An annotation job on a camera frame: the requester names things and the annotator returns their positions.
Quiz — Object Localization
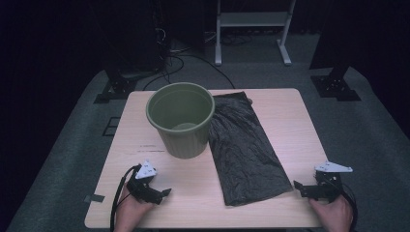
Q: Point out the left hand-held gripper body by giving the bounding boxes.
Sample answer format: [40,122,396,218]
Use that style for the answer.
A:
[126,159,163,205]

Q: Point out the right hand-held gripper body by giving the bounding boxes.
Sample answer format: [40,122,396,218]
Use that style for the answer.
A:
[302,160,354,204]

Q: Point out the black plastic garbage bag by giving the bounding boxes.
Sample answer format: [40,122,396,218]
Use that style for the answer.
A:
[208,91,295,207]

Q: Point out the green plastic trash bin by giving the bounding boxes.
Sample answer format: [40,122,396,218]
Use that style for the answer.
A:
[145,81,216,160]

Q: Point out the person's right hand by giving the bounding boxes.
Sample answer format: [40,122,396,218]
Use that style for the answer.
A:
[307,194,354,232]

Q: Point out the person's left hand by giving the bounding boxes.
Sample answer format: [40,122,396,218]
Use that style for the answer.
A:
[113,185,157,232]

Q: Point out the grey tape strip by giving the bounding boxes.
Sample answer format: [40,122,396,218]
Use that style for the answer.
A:
[83,193,106,204]

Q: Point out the black stand base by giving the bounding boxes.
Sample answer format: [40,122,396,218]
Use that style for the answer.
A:
[93,68,138,104]
[309,63,362,102]

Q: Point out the dark equipment cabinet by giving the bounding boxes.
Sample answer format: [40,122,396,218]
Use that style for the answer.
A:
[104,0,169,74]

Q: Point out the white metal stand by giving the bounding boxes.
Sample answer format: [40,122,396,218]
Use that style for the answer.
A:
[214,0,297,67]

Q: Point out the left hand-held gripper black cable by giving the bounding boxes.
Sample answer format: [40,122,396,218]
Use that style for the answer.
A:
[109,164,142,232]

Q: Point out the hand-held gripper black cable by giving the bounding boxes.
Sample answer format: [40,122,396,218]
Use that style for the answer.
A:
[109,164,142,232]
[337,183,359,232]

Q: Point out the right hand-held gripper black cable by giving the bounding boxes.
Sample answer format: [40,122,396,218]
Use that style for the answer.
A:
[337,183,359,232]

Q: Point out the black floor cable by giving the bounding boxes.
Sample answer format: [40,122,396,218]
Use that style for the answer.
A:
[142,56,186,92]
[167,52,237,90]

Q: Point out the coiled black cables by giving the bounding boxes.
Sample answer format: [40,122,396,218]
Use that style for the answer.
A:
[221,33,253,46]

